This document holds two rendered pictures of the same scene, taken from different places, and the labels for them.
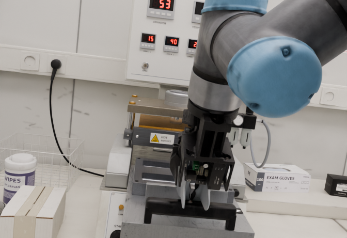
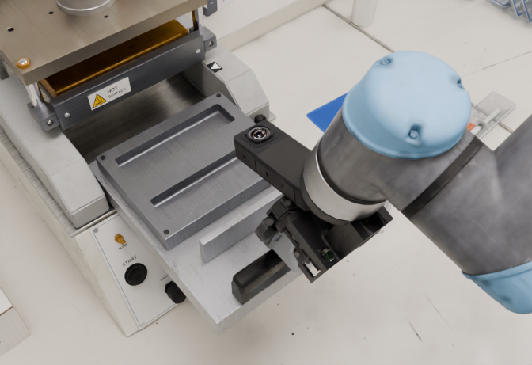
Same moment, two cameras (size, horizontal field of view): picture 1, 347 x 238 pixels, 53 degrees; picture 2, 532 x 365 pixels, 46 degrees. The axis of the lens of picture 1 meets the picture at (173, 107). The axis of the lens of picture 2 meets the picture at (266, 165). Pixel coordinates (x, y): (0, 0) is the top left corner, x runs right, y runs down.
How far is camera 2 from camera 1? 0.48 m
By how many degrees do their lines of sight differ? 50
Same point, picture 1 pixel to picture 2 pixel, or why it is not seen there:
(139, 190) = (176, 240)
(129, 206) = (191, 282)
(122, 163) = (82, 182)
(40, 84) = not seen: outside the picture
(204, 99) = (358, 216)
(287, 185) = not seen: outside the picture
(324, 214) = (312, 5)
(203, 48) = (366, 183)
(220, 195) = not seen: hidden behind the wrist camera
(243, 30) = (492, 224)
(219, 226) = not seen: hidden behind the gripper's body
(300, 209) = (282, 16)
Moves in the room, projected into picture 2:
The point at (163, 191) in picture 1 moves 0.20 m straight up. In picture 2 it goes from (226, 236) to (216, 113)
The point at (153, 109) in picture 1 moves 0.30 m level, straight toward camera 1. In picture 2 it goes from (73, 56) to (209, 213)
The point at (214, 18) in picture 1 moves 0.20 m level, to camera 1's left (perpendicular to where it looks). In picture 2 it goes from (400, 165) to (125, 321)
